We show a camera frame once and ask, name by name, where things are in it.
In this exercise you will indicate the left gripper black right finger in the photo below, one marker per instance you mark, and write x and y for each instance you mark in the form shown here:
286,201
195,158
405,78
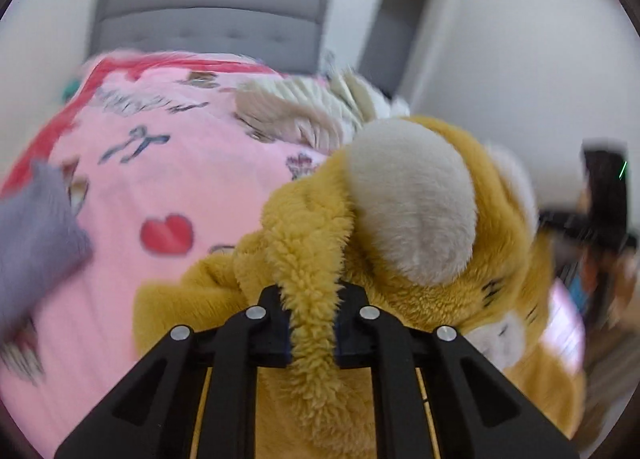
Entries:
434,395

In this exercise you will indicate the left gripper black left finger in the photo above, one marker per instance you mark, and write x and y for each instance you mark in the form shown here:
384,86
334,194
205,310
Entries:
192,395

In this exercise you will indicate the yellow fleece hooded jacket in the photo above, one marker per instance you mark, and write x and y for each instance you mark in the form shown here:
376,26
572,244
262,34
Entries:
438,228

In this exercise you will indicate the grey folded garment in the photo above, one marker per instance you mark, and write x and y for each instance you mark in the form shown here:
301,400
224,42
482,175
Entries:
41,243

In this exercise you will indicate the pink cartoon bed blanket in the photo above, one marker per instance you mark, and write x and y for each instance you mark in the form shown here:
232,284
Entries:
164,174

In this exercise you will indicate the cream quilted blanket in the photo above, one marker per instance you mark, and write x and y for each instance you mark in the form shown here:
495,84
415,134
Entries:
323,115

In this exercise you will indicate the teal pillow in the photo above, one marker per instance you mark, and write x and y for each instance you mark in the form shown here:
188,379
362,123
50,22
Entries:
70,90

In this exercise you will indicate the grey upholstered headboard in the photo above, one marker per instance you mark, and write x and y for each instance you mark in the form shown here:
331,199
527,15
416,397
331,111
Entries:
286,35

